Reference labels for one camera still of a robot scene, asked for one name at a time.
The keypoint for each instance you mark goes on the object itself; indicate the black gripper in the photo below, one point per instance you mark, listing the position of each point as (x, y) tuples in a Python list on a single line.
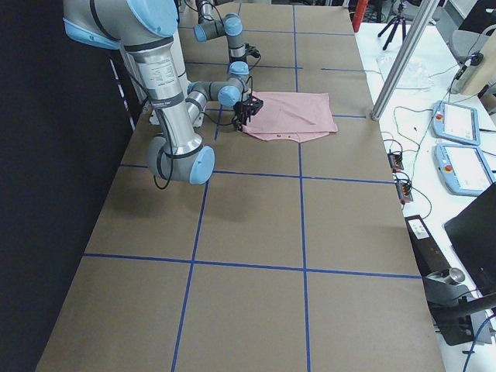
[(241, 108), (237, 59)]

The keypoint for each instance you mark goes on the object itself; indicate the far blue teach pendant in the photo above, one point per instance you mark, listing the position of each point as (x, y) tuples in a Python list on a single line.
[(457, 123)]

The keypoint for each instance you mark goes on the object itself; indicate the far red circuit board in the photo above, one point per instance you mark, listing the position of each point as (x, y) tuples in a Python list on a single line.
[(395, 159)]

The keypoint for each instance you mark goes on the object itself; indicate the pink Snoopy t-shirt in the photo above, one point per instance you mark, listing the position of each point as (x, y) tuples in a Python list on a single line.
[(298, 117)]

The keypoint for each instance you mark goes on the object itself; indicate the black box with label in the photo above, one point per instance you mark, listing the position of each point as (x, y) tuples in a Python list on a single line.
[(429, 257)]

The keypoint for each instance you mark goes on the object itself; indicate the red circuit board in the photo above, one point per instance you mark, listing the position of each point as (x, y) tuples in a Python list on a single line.
[(395, 159), (404, 190)]

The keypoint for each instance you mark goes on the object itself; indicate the blue teach pendant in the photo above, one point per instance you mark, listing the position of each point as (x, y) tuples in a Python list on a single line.
[(457, 123), (463, 169)]

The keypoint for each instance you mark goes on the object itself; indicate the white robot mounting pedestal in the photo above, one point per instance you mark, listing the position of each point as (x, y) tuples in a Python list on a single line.
[(177, 54)]

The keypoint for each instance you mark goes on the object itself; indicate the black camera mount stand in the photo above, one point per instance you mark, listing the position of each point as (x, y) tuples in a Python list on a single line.
[(457, 313)]

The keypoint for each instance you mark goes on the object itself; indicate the aluminium frame post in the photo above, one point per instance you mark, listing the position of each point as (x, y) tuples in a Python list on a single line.
[(415, 32)]

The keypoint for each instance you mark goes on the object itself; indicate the red cylinder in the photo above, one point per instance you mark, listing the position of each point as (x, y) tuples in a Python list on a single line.
[(361, 7)]

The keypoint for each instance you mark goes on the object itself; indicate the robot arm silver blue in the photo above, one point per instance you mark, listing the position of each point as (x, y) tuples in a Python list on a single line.
[(147, 31), (211, 25)]

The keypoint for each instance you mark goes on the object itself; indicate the near red circuit board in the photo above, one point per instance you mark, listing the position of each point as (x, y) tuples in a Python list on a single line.
[(404, 190)]

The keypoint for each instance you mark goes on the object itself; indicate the clear plastic bag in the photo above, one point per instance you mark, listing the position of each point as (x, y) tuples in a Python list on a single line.
[(414, 76)]

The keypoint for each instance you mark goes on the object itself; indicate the black tripod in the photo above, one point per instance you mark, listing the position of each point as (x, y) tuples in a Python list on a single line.
[(396, 23)]

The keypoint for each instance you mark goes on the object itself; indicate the near blue teach pendant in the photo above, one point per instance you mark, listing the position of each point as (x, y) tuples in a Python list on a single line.
[(463, 169)]

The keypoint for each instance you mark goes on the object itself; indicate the black laptop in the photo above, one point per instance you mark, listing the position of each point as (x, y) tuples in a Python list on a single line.
[(472, 235)]

